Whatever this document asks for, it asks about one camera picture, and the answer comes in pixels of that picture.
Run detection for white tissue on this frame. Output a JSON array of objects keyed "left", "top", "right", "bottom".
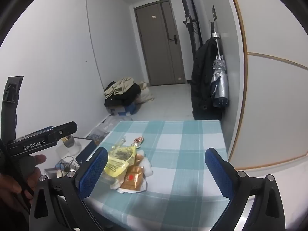
[{"left": 137, "top": 149, "right": 154, "bottom": 179}]

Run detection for tangled cables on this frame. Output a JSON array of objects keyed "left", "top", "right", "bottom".
[{"left": 56, "top": 156, "right": 80, "bottom": 174}]

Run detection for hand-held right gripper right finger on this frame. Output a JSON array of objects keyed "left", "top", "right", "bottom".
[{"left": 205, "top": 148, "right": 287, "bottom": 231}]

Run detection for person's left hand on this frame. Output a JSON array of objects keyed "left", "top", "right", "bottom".
[{"left": 0, "top": 154, "right": 47, "bottom": 212}]

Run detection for silver folded umbrella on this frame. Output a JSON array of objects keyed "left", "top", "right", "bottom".
[{"left": 210, "top": 32, "right": 228, "bottom": 107}]

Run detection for white cloth bag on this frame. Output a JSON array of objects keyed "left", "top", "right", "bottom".
[{"left": 137, "top": 80, "right": 154, "bottom": 103}]

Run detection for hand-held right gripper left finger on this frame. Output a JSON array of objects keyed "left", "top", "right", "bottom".
[{"left": 28, "top": 147, "right": 109, "bottom": 231}]

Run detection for clear plastic bags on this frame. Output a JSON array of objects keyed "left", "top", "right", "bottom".
[{"left": 90, "top": 115, "right": 133, "bottom": 143}]

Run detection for white cup with chopsticks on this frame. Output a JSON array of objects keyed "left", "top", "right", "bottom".
[{"left": 63, "top": 135, "right": 81, "bottom": 156}]

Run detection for red white candy wrapper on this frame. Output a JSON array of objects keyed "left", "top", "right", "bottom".
[{"left": 131, "top": 136, "right": 145, "bottom": 148}]

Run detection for beige garment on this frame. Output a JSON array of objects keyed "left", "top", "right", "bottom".
[{"left": 104, "top": 77, "right": 134, "bottom": 99}]

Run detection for teal checked tablecloth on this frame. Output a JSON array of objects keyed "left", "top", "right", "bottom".
[{"left": 83, "top": 120, "right": 235, "bottom": 231}]

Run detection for orange snack wrapper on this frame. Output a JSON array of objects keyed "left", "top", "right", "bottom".
[{"left": 120, "top": 165, "right": 145, "bottom": 191}]

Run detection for black garment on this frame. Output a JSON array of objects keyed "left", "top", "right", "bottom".
[{"left": 105, "top": 82, "right": 141, "bottom": 107}]

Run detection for black coat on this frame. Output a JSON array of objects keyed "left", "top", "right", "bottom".
[{"left": 191, "top": 38, "right": 225, "bottom": 121}]

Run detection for grey door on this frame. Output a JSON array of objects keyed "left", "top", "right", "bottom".
[{"left": 134, "top": 0, "right": 187, "bottom": 86}]

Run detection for blue cardboard box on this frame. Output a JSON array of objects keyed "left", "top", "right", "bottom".
[{"left": 109, "top": 102, "right": 140, "bottom": 116}]

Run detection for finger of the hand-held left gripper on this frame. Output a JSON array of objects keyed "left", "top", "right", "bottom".
[
  {"left": 52, "top": 122, "right": 78, "bottom": 140},
  {"left": 16, "top": 126, "right": 55, "bottom": 140}
]

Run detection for clear plastic wrapper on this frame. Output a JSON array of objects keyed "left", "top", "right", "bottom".
[{"left": 113, "top": 137, "right": 128, "bottom": 150}]

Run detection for yellow plastic bag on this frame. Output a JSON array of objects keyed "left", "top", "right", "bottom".
[{"left": 103, "top": 146, "right": 136, "bottom": 177}]

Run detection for white wardrobe wooden trim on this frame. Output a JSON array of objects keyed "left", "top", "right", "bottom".
[{"left": 226, "top": 0, "right": 308, "bottom": 171}]

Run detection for black metal rack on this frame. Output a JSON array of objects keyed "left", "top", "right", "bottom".
[{"left": 177, "top": 0, "right": 203, "bottom": 51}]

